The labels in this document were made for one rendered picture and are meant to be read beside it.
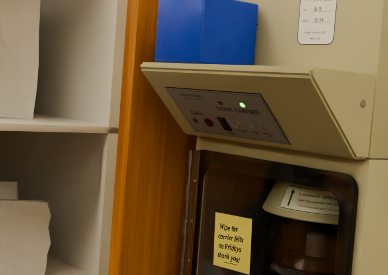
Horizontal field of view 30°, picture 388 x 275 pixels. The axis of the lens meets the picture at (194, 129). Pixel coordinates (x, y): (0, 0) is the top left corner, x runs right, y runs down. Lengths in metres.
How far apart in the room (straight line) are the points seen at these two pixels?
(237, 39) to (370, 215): 0.29
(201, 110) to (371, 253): 0.29
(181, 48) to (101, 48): 1.17
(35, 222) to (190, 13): 1.22
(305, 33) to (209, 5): 0.13
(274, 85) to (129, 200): 0.36
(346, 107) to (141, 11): 0.39
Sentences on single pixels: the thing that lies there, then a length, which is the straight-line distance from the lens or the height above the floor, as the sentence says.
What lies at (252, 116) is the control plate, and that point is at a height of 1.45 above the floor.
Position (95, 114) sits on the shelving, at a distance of 2.14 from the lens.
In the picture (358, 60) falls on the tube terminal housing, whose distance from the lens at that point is 0.90.
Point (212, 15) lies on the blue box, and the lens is 0.95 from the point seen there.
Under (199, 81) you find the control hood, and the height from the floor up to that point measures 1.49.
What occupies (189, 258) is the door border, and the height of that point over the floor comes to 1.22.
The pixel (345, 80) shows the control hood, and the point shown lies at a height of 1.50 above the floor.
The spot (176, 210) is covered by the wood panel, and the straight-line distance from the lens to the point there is 1.16.
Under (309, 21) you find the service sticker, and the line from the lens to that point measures 0.95.
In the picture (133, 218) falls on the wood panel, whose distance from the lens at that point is 1.11.
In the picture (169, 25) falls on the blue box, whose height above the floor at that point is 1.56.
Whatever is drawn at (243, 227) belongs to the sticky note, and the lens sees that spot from 1.01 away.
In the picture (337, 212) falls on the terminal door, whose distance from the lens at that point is 0.89.
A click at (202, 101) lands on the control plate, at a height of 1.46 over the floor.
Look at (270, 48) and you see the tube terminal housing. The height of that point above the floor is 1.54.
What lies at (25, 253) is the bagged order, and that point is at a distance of 2.08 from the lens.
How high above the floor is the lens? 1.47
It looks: 3 degrees down
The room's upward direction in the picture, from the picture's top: 4 degrees clockwise
